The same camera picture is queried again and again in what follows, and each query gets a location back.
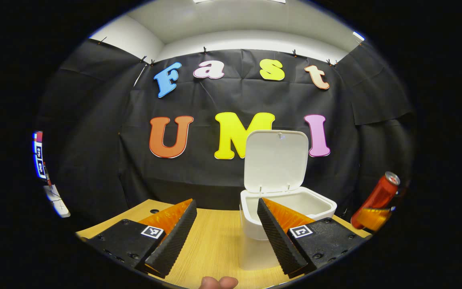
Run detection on white desktop garbage bin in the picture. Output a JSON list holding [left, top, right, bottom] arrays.
[[239, 129, 338, 270]]

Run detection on red pop can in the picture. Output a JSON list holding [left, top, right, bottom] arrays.
[[351, 171, 401, 229]]

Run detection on computer monitor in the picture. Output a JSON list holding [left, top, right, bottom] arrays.
[[32, 131, 48, 180]]

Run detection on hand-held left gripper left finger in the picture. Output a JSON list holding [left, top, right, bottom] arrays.
[[88, 199, 198, 279]]

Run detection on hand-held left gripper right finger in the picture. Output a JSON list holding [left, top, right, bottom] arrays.
[[257, 197, 366, 279]]

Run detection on wooden desktop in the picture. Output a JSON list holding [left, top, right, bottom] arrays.
[[75, 199, 372, 289]]

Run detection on black backdrop cloth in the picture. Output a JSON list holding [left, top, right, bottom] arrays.
[[34, 38, 418, 225]]

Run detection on white side table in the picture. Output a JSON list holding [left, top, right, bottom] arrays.
[[43, 185, 71, 218]]

